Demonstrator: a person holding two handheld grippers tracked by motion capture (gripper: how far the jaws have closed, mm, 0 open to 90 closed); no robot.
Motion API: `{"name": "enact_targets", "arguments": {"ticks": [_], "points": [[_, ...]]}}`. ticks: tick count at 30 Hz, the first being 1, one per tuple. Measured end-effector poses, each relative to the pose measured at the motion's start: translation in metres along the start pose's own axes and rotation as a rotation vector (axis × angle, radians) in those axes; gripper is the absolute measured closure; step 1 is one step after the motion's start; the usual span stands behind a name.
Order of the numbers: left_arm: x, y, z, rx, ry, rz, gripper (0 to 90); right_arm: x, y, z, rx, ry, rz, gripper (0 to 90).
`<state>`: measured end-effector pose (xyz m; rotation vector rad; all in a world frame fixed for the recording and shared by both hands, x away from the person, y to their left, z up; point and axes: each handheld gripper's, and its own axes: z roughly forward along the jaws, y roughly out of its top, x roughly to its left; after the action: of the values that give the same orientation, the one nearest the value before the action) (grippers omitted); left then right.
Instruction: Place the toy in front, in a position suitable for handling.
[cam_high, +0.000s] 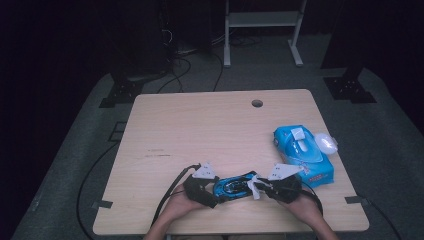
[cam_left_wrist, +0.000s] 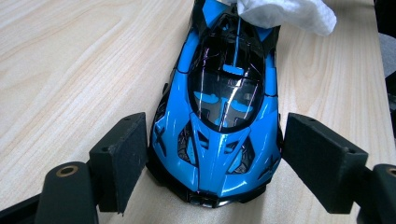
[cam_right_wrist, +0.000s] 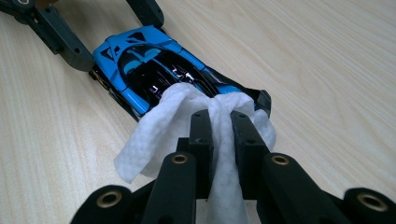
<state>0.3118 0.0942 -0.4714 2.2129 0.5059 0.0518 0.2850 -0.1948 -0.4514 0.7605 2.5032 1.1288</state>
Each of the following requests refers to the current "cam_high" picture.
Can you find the white metal stand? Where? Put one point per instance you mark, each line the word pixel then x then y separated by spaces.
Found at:
pixel 263 19

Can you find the person's left hand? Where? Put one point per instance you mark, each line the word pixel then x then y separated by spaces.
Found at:
pixel 181 208

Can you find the person's right hand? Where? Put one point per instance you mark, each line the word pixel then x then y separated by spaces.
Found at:
pixel 306 211

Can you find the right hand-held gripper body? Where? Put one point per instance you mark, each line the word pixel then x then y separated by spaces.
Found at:
pixel 286 191

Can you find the blue wet wipes pack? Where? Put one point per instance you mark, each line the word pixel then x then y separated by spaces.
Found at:
pixel 300 150

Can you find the grey tape strip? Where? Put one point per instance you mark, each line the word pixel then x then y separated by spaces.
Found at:
pixel 101 204
pixel 356 200

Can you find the black stand base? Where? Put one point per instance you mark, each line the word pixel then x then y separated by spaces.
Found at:
pixel 121 93
pixel 348 88

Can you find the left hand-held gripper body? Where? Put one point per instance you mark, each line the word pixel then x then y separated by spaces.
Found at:
pixel 196 190

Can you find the blue toy car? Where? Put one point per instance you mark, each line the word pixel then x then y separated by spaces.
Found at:
pixel 233 188

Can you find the white wet wipe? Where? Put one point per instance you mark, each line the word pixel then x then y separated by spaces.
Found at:
pixel 255 190

